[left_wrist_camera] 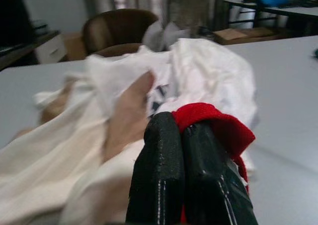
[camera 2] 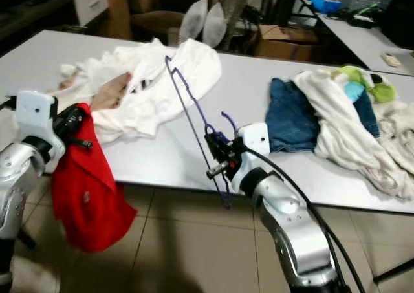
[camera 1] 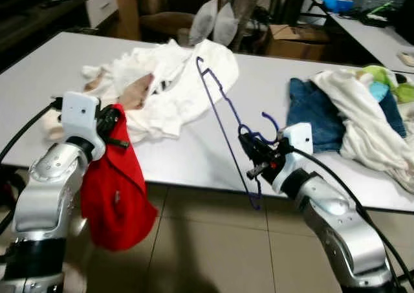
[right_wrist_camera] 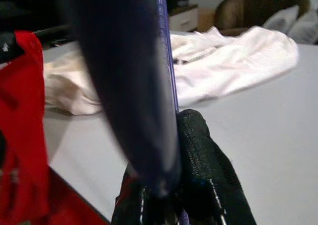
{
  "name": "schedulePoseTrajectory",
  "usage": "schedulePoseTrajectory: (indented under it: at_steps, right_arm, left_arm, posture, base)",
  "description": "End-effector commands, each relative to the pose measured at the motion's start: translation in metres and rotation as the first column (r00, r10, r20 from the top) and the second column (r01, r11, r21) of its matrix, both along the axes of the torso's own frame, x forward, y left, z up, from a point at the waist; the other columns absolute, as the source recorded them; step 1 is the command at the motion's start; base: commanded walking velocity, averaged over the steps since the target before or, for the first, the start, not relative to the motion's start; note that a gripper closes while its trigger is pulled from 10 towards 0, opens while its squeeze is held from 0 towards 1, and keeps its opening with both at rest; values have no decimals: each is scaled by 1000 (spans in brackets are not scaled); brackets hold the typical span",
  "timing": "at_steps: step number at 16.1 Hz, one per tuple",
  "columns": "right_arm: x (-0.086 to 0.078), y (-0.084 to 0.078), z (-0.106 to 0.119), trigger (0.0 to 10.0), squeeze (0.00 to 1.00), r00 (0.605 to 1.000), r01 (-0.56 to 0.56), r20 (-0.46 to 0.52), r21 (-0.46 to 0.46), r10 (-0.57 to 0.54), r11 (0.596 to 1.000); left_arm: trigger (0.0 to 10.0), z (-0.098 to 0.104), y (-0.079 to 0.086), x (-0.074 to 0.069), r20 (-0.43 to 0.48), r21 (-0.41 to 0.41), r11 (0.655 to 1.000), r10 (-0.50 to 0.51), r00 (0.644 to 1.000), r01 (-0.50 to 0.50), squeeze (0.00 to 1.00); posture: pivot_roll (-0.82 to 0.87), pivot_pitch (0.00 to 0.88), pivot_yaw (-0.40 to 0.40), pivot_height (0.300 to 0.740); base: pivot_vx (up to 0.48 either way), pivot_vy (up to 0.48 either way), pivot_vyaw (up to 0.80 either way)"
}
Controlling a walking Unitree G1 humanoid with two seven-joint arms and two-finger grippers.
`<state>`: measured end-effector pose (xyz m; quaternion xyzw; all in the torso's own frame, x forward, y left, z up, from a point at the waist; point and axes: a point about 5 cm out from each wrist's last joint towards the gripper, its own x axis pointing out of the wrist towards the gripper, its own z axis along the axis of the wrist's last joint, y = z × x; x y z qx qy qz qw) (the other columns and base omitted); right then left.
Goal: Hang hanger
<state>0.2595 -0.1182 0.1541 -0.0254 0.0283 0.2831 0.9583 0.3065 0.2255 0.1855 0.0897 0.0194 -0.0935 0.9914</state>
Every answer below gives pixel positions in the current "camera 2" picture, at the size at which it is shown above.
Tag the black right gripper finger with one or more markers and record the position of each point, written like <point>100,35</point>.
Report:
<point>213,149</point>
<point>215,136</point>

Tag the purple plastic hanger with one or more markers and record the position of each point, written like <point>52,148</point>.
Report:
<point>196,138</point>

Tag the red polo shirt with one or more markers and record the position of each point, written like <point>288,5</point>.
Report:
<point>90,202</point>

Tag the white t-shirt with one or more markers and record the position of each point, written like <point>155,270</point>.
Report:
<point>336,131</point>

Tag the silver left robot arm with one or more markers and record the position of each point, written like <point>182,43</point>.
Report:
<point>16,176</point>

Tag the tan cloth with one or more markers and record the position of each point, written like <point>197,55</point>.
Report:
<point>111,92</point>

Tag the white table black legs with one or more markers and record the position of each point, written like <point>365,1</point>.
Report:
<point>155,163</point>

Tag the blue denim jeans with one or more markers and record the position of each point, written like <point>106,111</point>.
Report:
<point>291,115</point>

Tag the grey pillow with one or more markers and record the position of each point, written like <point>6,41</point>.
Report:
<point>194,21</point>
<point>215,24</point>

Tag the open cardboard box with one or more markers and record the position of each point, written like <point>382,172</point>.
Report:
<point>278,44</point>

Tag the white drawer cabinet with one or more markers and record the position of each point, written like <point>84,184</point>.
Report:
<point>92,5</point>

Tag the light blue cloth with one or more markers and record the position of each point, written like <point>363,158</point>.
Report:
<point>354,91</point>

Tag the brown armchair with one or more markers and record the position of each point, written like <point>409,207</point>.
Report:
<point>155,8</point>

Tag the lime green cloth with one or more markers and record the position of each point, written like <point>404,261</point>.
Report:
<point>383,92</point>

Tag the white office desk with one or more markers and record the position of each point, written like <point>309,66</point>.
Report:
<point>356,44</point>

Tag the blue plastic box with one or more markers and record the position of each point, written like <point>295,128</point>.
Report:
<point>323,2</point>

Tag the white remote control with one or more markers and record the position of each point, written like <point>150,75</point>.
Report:
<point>393,59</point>

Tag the wooden black loudspeaker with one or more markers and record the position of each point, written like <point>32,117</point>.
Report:
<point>398,28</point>

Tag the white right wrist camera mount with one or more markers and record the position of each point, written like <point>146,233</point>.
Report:
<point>255,138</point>

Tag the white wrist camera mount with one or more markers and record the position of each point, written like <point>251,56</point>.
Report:
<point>255,138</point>
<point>35,115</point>

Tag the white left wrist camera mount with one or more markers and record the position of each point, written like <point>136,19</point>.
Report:
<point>35,115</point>

